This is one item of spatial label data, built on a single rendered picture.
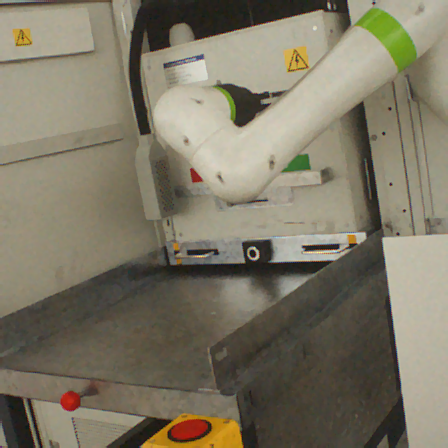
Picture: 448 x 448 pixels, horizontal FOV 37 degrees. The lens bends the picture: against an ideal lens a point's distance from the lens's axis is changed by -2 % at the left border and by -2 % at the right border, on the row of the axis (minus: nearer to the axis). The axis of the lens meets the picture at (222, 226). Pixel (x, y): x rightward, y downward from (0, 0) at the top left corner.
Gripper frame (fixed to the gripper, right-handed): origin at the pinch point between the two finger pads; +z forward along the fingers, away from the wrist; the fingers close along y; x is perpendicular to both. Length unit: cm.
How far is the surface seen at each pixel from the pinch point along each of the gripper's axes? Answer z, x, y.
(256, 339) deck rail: -46, -35, 14
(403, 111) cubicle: 9.8, -7.0, 22.5
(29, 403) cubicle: 9, -88, -123
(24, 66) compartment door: -17, 19, -57
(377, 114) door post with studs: 9.8, -6.8, 16.8
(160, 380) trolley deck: -56, -38, 2
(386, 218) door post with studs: 10.2, -29.5, 15.2
